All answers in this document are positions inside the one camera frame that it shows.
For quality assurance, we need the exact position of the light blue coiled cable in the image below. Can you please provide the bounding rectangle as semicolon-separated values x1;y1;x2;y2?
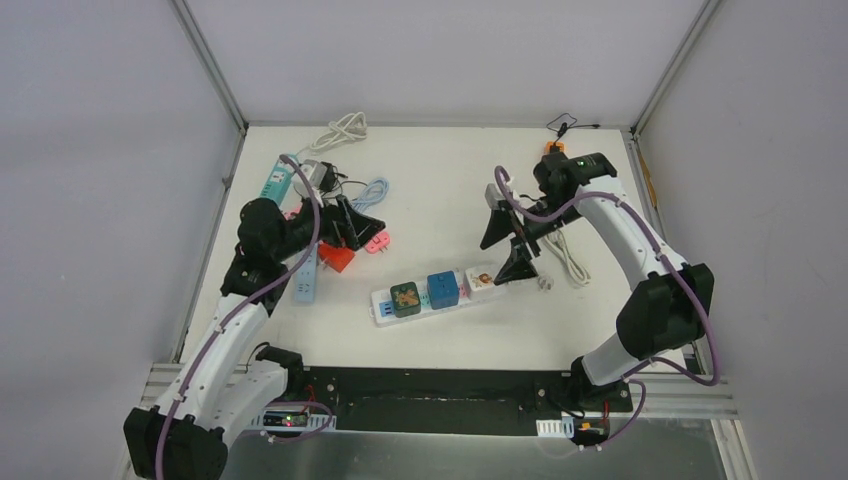
349;176;390;213

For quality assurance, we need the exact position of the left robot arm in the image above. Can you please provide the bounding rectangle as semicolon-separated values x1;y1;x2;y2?
123;195;386;479

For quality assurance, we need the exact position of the black power adapter with cable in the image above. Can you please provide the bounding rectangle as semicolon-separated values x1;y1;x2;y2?
323;166;367;197

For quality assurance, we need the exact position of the teal power strip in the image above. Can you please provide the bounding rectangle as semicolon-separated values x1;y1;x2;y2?
259;159;294;206

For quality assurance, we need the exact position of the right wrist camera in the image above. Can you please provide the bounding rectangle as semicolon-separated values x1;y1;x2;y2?
484;183;505;211

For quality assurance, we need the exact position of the pink square plug adapter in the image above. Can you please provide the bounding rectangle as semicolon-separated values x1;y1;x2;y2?
364;230;391;254

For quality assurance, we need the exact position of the white cube adapter bear print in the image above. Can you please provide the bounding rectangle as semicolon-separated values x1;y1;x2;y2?
464;263;498;297

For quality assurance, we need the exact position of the dark green cube adapter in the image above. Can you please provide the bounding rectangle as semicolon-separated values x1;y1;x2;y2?
389;282;422;318

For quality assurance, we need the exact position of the white coiled cable top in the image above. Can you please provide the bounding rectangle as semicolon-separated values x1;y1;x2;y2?
294;111;368;158

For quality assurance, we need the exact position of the white long power strip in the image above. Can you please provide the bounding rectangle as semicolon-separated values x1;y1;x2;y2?
369;261;555;329

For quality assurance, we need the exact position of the red cube adapter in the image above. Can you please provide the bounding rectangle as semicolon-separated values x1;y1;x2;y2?
317;243;355;273

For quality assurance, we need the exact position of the orange power strip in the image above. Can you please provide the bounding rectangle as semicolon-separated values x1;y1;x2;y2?
544;141;566;155

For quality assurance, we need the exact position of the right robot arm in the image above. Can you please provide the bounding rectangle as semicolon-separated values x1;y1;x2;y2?
480;151;715;410

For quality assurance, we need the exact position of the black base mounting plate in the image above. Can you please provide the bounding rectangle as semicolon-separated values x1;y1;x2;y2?
258;367;633;436

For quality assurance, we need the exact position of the blue cube adapter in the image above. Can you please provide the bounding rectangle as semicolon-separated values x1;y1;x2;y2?
427;271;460;310

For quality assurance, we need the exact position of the light blue power strip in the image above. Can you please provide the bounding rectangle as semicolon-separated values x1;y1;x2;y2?
293;246;318;305

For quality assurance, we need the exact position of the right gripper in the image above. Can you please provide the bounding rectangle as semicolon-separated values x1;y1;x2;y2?
481;196;582;286

